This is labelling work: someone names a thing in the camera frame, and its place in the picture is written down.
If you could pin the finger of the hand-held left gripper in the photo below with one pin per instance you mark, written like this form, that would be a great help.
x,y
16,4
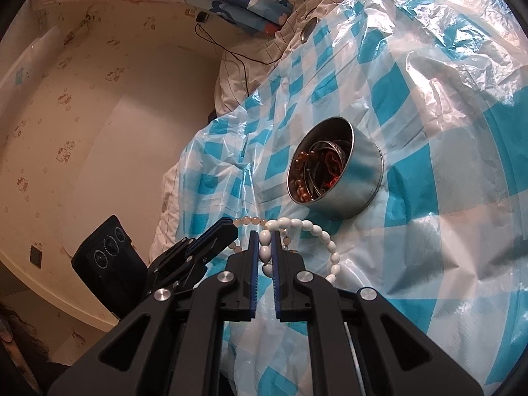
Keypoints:
x,y
218,243
210,231

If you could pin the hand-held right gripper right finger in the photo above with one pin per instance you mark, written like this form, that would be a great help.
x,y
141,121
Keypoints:
x,y
275,264

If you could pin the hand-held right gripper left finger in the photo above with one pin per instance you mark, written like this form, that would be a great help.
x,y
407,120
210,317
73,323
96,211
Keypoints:
x,y
255,264

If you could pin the round metal tin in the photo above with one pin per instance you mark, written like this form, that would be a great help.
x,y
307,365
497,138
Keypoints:
x,y
359,173

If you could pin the silver metal bangle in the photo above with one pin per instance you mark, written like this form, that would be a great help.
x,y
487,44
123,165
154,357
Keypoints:
x,y
326,145

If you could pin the blue checkered plastic sheet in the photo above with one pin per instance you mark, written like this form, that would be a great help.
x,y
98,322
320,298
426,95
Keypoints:
x,y
433,255

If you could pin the black charger plug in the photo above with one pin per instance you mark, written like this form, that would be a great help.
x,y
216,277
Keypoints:
x,y
201,17

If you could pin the round metal tin lid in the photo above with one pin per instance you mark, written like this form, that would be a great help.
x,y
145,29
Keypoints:
x,y
308,31

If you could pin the blue printed pillow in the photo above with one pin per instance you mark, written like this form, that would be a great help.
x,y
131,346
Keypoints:
x,y
235,4

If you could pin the dark wall switch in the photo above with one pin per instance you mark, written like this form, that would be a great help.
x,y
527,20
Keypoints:
x,y
36,255

